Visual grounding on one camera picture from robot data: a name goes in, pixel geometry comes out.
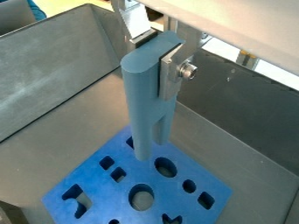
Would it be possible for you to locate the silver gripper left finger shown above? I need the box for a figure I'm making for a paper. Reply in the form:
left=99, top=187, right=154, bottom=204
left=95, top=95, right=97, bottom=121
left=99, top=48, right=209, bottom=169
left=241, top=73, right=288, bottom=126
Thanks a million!
left=111, top=0, right=158, bottom=49

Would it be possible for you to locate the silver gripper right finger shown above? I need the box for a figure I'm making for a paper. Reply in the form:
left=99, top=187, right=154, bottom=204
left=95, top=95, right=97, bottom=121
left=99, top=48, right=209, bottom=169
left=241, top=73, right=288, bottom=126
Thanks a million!
left=159, top=16, right=212, bottom=101

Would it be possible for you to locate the blue-grey square-circle peg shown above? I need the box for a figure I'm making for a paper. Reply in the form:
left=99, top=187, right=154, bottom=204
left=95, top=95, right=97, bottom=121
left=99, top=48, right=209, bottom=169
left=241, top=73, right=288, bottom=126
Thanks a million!
left=121, top=31, right=183, bottom=160

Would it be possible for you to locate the person in blue sleeve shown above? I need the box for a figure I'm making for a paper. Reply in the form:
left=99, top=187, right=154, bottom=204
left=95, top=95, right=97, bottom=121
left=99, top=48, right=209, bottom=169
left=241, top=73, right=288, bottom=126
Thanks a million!
left=27, top=0, right=47, bottom=21

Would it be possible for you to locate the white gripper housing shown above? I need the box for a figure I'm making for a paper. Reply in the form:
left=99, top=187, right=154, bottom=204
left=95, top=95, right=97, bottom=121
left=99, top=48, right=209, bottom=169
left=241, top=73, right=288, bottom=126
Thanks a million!
left=137, top=0, right=299, bottom=75

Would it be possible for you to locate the grey plastic bin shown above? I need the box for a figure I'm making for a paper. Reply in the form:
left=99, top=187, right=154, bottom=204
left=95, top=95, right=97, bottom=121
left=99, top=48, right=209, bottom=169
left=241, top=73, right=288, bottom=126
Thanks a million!
left=0, top=4, right=299, bottom=224

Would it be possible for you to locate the blue shape-sorting board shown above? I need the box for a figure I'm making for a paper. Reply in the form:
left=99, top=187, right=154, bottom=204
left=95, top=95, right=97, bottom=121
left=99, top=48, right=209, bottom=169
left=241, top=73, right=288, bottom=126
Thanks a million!
left=42, top=128, right=233, bottom=224

